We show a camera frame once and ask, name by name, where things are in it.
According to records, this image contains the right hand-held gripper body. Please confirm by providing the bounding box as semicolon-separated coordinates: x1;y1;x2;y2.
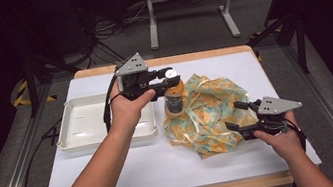
238;90;308;142

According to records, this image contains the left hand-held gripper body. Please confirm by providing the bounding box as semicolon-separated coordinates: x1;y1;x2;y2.
112;48;165;108

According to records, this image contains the orange juice bottle white cap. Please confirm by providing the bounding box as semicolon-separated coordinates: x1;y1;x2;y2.
158;67;190;120

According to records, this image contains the orange-print drawstring cloth bag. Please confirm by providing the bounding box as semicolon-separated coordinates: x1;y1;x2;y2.
155;64;265;166

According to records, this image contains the white plastic tray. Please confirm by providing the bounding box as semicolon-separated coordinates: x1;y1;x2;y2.
49;85;161;155

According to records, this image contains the person's right hand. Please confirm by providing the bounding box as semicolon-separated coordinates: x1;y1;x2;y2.
250;109;308;165

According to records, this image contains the person's left hand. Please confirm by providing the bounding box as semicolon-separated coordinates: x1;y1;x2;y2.
103;74;163;136

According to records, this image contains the white table mat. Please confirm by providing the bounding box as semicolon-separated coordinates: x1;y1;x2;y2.
24;42;323;187

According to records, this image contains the black metal stand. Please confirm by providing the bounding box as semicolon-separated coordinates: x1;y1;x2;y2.
240;0;314;84
7;0;88;120

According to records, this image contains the yellow-black hazard tape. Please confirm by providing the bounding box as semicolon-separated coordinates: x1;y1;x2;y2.
9;75;58;109

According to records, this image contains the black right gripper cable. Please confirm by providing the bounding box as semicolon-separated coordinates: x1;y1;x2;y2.
279;115;316;187

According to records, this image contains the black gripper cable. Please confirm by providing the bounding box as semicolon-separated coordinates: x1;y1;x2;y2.
85;64;143;187
279;115;316;187

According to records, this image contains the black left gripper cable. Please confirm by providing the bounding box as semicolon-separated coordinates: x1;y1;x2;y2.
85;64;143;187

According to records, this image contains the bundle of floor cables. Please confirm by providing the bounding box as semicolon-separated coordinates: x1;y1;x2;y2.
71;0;158;71

